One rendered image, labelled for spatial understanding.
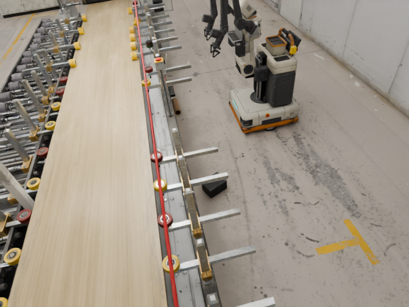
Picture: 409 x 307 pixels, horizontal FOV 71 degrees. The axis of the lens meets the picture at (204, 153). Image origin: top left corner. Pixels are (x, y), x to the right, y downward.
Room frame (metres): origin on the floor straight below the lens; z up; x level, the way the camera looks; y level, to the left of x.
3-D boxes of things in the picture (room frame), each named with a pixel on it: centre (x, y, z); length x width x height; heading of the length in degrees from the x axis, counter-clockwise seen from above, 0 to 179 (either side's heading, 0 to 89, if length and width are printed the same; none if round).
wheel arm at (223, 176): (1.15, 0.09, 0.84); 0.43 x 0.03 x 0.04; 97
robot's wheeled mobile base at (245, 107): (2.80, -0.76, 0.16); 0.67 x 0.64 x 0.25; 97
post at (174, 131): (1.36, 0.16, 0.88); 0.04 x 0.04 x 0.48; 7
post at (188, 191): (0.86, 0.10, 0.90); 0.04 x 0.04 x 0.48; 7
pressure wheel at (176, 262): (0.63, 0.22, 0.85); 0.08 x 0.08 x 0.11
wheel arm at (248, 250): (0.66, 0.03, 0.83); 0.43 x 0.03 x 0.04; 97
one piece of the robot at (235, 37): (2.77, -0.47, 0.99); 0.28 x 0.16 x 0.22; 7
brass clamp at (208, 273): (0.63, 0.07, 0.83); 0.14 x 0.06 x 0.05; 7
